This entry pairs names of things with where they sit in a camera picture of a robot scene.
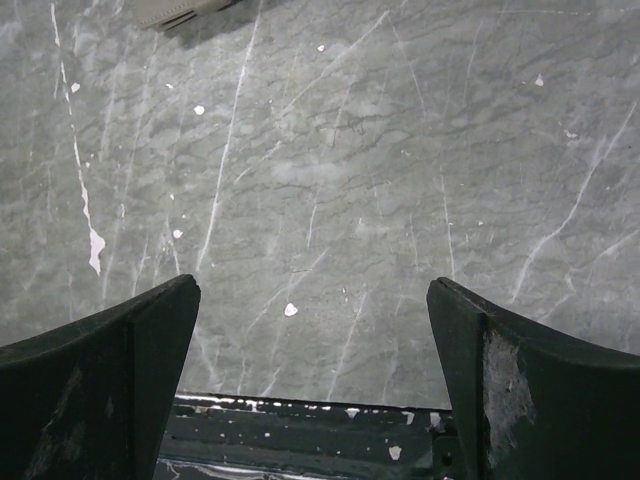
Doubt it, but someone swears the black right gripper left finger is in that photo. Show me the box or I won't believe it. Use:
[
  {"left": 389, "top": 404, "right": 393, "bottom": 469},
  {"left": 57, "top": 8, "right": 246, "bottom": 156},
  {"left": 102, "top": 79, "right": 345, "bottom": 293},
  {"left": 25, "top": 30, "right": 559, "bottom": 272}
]
[{"left": 1, "top": 274, "right": 201, "bottom": 479}]

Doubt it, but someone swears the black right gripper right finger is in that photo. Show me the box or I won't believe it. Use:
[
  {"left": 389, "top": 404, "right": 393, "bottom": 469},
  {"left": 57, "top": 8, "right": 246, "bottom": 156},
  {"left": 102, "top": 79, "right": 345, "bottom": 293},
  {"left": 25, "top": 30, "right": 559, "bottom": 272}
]
[{"left": 426, "top": 277, "right": 639, "bottom": 479}]

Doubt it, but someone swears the grey card holder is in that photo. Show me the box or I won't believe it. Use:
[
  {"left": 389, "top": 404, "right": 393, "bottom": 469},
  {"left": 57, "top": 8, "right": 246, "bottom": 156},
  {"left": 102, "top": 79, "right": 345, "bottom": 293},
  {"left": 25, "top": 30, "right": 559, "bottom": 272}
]
[{"left": 133, "top": 0, "right": 233, "bottom": 31}]

